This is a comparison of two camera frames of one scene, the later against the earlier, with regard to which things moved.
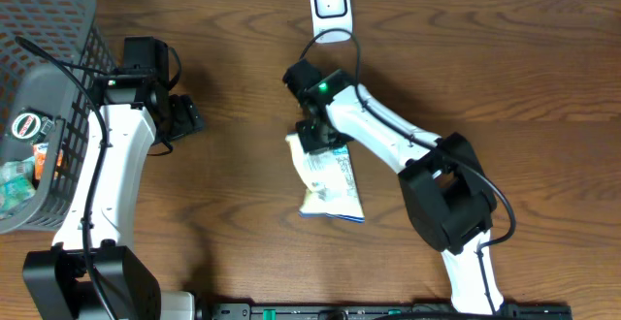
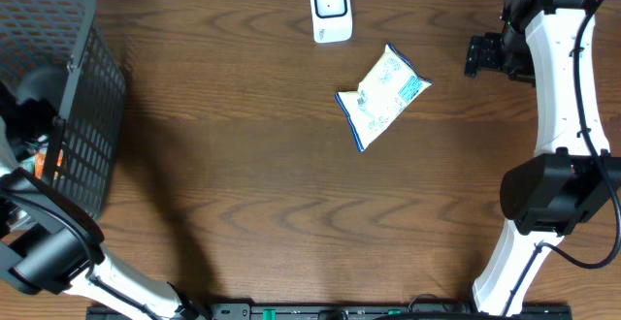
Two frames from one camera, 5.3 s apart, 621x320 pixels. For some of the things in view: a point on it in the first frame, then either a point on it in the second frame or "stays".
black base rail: x=369 y=310 stays
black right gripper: x=309 y=145 to x=481 y=48
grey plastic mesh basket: x=46 y=114 stays
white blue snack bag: x=330 y=176 to x=389 y=88
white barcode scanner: x=330 y=9 stays
